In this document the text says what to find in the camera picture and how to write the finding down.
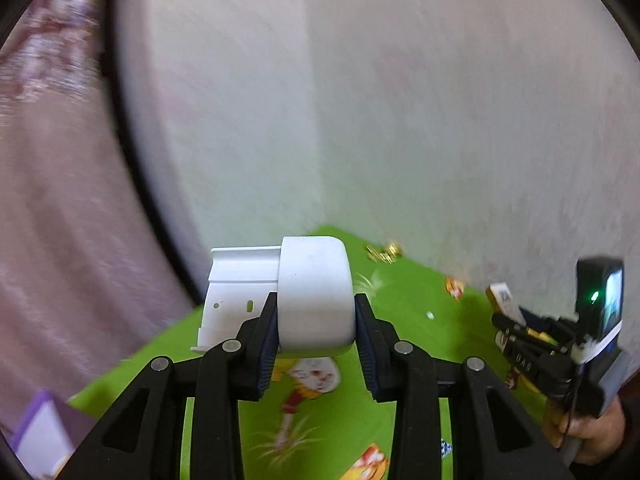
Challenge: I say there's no person's right hand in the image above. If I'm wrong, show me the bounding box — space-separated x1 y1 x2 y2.
541 396 626 466

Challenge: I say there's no green printed tablecloth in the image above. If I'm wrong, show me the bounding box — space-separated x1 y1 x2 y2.
67 224 551 480

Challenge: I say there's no purple cardboard storage box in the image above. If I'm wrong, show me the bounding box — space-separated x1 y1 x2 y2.
10 390 96 479

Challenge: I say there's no white plastic device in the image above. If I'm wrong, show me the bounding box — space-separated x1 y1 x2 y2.
191 236 356 356

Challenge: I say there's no black camera with screen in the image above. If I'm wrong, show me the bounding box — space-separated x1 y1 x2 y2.
570 256 624 365

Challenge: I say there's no pink embroidered curtain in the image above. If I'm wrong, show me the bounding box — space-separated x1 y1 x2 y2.
1 0 193 434

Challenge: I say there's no white and yellow small box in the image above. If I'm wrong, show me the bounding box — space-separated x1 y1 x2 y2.
486 283 526 326

